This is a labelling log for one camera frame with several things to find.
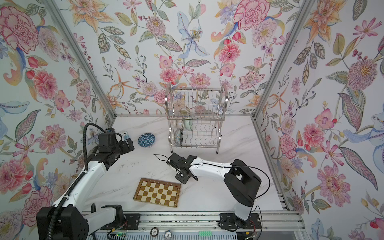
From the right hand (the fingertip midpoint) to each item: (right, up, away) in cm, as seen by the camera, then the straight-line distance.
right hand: (183, 173), depth 87 cm
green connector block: (+11, -23, -18) cm, 31 cm away
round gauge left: (-13, -24, -15) cm, 31 cm away
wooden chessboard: (-13, -8, -7) cm, 17 cm away
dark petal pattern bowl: (-3, +21, +5) cm, 22 cm away
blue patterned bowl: (-26, +18, +17) cm, 36 cm away
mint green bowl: (+3, +29, +11) cm, 31 cm away
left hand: (-31, +17, -3) cm, 36 cm away
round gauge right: (-6, -22, -20) cm, 30 cm away
